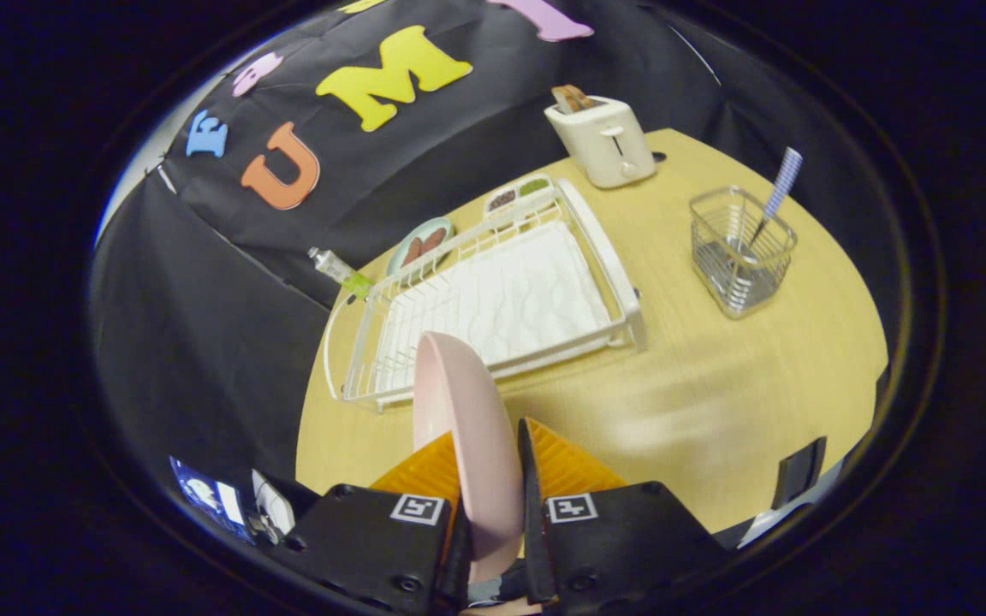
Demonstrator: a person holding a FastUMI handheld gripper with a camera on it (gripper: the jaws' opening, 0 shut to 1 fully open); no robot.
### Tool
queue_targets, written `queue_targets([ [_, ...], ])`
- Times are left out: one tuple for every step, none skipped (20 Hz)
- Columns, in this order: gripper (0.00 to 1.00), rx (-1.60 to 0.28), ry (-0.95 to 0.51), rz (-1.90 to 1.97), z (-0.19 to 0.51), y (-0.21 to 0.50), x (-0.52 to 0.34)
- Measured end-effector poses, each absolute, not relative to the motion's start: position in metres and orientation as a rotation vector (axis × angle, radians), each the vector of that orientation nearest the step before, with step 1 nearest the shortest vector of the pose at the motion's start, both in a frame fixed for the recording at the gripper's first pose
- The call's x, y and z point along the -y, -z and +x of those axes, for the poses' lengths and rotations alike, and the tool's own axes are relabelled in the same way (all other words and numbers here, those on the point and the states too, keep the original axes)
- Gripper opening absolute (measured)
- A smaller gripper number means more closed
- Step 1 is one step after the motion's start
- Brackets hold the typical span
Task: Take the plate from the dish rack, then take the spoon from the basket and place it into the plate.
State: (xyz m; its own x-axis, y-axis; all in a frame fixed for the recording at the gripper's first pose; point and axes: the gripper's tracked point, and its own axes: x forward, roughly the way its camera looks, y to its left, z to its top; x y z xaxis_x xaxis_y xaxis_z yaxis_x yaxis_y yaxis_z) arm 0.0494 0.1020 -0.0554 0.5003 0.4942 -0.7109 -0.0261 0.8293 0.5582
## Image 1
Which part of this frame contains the cream toaster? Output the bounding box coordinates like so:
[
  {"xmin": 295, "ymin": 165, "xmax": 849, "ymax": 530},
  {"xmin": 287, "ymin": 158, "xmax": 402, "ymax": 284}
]
[{"xmin": 543, "ymin": 96, "xmax": 658, "ymax": 190}]

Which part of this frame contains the pale green plate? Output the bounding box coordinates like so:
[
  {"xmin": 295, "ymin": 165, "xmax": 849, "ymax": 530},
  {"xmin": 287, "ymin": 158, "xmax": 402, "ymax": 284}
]
[{"xmin": 387, "ymin": 216, "xmax": 456, "ymax": 276}]

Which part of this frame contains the pink plate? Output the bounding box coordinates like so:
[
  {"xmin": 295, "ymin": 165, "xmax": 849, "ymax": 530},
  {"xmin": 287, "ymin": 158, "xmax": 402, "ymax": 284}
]
[{"xmin": 413, "ymin": 331, "xmax": 526, "ymax": 585}]

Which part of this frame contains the white wire dish rack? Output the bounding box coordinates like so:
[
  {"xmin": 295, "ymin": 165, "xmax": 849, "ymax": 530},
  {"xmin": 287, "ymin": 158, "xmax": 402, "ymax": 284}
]
[{"xmin": 324, "ymin": 177, "xmax": 648, "ymax": 413}]

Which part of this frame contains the metal wire basket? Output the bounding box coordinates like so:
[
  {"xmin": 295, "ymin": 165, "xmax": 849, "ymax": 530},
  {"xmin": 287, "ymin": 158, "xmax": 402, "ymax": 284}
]
[{"xmin": 688, "ymin": 186, "xmax": 799, "ymax": 320}]

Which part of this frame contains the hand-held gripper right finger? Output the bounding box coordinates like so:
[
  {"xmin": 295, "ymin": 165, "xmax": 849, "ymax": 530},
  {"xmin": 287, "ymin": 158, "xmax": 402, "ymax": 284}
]
[{"xmin": 517, "ymin": 417, "xmax": 729, "ymax": 616}]

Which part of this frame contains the blue checked handle spoon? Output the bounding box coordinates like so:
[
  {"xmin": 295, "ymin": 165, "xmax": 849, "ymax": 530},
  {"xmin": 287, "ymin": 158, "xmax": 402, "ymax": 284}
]
[{"xmin": 745, "ymin": 146, "xmax": 804, "ymax": 253}]

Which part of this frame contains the white divided food tray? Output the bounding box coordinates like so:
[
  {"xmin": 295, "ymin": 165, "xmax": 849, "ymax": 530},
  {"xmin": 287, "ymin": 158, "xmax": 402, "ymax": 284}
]
[{"xmin": 483, "ymin": 174, "xmax": 555, "ymax": 216}]

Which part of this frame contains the clear bottle with green liquid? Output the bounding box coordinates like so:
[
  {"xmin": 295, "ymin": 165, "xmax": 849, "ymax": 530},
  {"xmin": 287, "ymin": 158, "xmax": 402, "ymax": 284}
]
[{"xmin": 307, "ymin": 246, "xmax": 374, "ymax": 299}]

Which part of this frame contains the brown toast slice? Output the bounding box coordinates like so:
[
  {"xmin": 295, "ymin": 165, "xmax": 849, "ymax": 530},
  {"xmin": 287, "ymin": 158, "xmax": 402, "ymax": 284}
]
[{"xmin": 551, "ymin": 85, "xmax": 598, "ymax": 115}]

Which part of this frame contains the blue lit screen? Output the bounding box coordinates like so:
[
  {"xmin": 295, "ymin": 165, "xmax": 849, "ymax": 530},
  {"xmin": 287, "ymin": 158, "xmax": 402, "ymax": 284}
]
[{"xmin": 169, "ymin": 456, "xmax": 246, "ymax": 540}]

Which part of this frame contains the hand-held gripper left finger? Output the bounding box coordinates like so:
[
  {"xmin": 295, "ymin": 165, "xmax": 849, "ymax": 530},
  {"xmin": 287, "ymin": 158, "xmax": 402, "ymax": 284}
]
[{"xmin": 275, "ymin": 430, "xmax": 472, "ymax": 616}]

